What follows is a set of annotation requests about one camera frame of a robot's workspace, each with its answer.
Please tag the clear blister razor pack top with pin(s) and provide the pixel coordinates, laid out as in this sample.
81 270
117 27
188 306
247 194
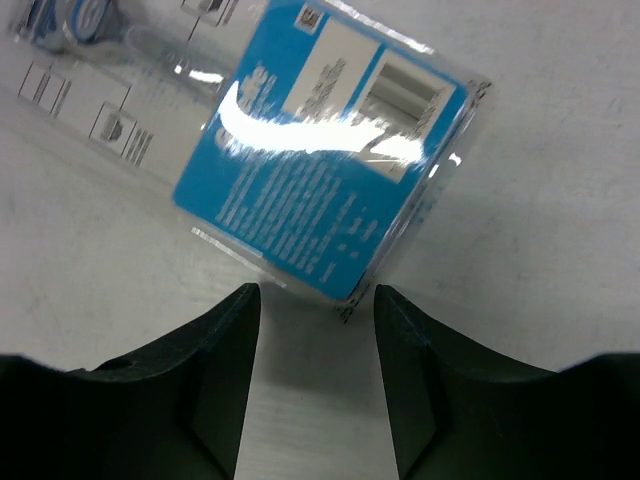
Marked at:
300 137

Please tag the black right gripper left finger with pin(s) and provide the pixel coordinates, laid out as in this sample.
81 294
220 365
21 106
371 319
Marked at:
171 409

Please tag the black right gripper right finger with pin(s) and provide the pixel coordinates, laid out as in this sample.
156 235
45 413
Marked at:
460 410

